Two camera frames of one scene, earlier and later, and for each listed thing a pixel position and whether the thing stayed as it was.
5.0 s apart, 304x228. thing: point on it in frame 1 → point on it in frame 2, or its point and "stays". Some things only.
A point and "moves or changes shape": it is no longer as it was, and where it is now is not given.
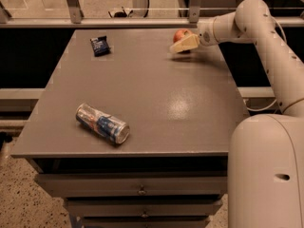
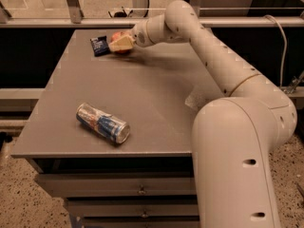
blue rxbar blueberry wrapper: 100,46 stays
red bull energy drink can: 103,123 stays
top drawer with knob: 135,183 stays
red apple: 181,34 moves or changes shape
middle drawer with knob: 142,206 stays
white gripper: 206,35 → 140,35
